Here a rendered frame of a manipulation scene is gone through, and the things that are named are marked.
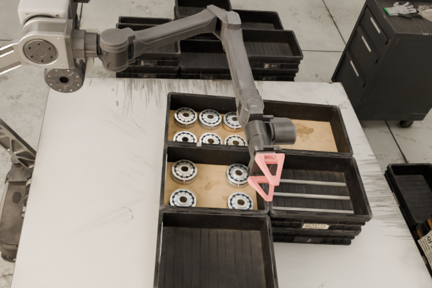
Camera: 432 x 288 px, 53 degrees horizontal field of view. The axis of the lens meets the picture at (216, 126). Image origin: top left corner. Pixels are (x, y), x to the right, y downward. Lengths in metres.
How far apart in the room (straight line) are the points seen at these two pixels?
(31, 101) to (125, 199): 1.60
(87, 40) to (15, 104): 2.03
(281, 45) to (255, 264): 1.85
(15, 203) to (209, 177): 1.11
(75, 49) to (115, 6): 2.89
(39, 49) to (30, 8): 0.12
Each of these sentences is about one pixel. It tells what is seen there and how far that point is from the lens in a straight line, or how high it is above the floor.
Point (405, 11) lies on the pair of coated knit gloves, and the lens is 3.12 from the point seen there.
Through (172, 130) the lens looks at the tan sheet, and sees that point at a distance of 1.91.
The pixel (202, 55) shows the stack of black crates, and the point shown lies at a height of 0.38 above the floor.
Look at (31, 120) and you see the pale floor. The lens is 3.14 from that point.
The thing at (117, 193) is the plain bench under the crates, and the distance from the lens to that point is 1.86.
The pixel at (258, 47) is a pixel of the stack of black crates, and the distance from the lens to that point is 3.03.
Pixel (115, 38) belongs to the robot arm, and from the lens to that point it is 1.26.
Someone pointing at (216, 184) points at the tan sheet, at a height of 0.83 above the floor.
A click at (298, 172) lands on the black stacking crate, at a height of 0.83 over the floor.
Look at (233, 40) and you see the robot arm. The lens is 1.35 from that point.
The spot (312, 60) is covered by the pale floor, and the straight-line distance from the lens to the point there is 3.91.
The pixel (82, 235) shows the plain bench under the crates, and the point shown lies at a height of 0.70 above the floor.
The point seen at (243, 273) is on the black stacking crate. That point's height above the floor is 0.83.
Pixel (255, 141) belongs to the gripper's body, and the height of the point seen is 1.48.
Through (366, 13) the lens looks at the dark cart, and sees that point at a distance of 3.15.
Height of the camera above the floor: 2.26
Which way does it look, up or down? 47 degrees down
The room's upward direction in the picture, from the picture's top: 11 degrees clockwise
